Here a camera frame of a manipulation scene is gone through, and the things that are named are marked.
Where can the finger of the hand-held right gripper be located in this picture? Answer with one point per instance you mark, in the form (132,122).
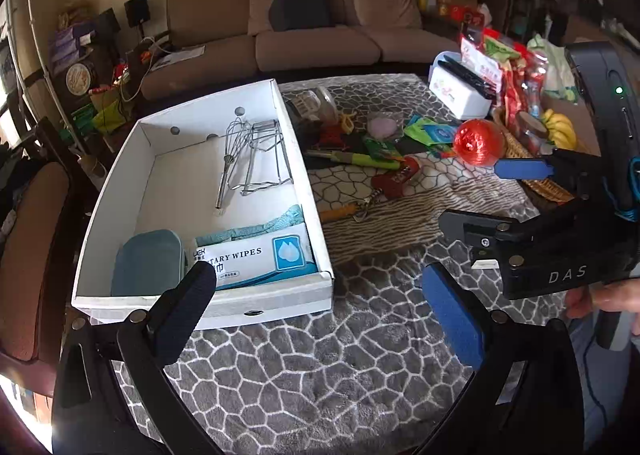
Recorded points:
(520,168)
(475,230)

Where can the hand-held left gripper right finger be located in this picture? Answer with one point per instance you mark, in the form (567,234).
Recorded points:
(452,320)

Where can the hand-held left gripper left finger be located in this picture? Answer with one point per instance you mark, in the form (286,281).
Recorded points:
(185,310)

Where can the pale blue plastic container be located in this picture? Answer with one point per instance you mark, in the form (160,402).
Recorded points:
(147,262)

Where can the white and blue wipes pack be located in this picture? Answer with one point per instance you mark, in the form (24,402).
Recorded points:
(250,257)

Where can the teal cloth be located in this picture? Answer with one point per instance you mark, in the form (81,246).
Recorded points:
(282,219)

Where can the white cardboard box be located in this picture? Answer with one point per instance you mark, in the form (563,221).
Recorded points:
(165,175)

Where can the metal whisk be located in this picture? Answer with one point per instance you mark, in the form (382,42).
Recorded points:
(232,155)

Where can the person's right hand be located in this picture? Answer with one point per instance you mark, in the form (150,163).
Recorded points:
(615,296)

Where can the wicker basket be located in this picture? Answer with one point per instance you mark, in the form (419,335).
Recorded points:
(547,190)

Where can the clear jar with brown lid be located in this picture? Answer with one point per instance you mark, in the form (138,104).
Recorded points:
(531,132)

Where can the red shiny ball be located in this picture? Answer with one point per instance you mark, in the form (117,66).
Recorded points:
(479,142)

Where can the bunch of bananas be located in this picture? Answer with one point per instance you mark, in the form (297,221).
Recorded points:
(562,127)

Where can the red and gold snack bag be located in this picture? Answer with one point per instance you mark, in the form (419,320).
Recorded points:
(512,90)

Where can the clear plastic bag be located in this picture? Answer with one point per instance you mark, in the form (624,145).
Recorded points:
(536,82)

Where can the white tissue box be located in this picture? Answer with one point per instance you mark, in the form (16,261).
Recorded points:
(460,102)

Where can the green and white bag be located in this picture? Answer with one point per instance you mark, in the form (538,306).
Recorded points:
(557,70)

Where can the metal key clip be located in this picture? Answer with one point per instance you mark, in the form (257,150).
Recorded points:
(367,207)

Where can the black remote control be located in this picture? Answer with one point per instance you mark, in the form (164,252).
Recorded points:
(462,74)

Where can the red and white snack bag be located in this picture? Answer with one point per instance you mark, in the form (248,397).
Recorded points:
(480,57)

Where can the green snack packet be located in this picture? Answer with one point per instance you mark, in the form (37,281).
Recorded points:
(380,147)

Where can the purple item in clear wrap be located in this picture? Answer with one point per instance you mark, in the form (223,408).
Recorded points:
(384,127)

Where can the person's blue trousers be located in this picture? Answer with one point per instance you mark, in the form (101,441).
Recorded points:
(615,395)

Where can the brown cushioned chair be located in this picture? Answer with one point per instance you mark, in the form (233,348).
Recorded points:
(30,245)

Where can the clear plastic cup with lid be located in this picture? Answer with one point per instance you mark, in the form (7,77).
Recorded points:
(315,105)

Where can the brown sofa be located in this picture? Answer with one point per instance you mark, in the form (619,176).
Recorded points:
(310,50)

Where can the papers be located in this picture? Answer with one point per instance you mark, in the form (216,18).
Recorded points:
(177,57)

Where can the round tin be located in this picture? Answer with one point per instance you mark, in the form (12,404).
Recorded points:
(77,78)

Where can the dark blue cushion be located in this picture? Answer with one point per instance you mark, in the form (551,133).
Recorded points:
(299,12)

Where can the stack of blue boxes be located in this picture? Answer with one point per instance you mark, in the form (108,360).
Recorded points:
(70,45)

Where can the black speaker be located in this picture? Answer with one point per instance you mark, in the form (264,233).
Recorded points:
(108,22)
(136,10)

